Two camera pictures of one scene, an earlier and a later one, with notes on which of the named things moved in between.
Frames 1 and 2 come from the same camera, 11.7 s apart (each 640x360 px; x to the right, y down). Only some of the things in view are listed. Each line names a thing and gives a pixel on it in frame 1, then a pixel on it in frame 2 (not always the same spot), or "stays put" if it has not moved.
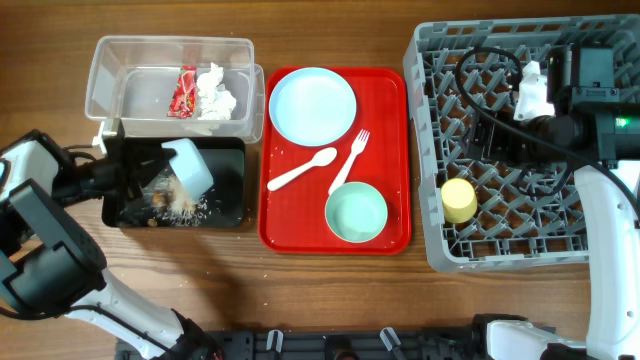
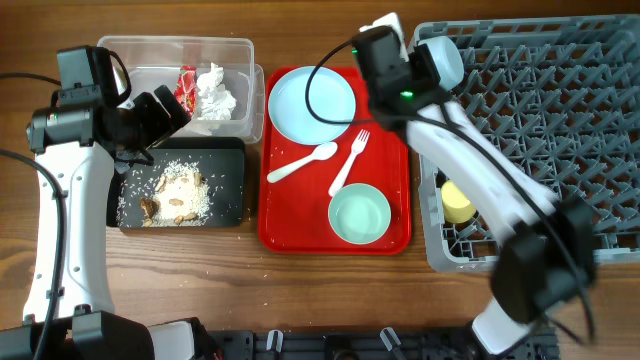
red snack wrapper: [183, 100] stays put
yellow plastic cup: [459, 200] stays put
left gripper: [140, 175] → [161, 123]
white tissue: [216, 102] stays put
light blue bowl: [190, 166] → [449, 62]
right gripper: [495, 148] → [421, 63]
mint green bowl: [356, 212] stays put
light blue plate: [312, 106] stays put
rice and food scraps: [167, 204] stays put
